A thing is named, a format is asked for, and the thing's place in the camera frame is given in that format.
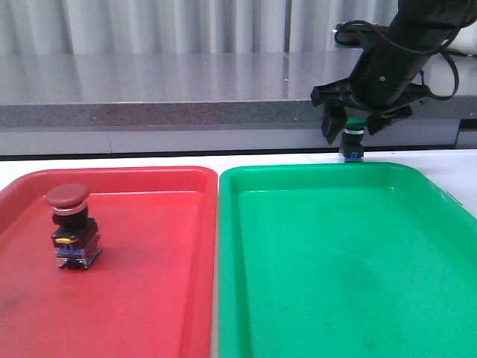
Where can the green mushroom push button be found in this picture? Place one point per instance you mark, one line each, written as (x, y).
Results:
(351, 148)

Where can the green plastic tray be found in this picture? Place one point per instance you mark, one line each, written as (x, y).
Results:
(344, 260)

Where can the red mushroom push button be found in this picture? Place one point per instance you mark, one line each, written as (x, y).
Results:
(77, 239)

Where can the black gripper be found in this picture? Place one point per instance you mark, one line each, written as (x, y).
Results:
(337, 96)

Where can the red plastic tray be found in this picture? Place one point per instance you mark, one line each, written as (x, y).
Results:
(149, 292)

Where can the grey speckled stone counter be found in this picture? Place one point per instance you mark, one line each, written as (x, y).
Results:
(114, 104)

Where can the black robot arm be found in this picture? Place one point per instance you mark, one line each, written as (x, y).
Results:
(381, 83)

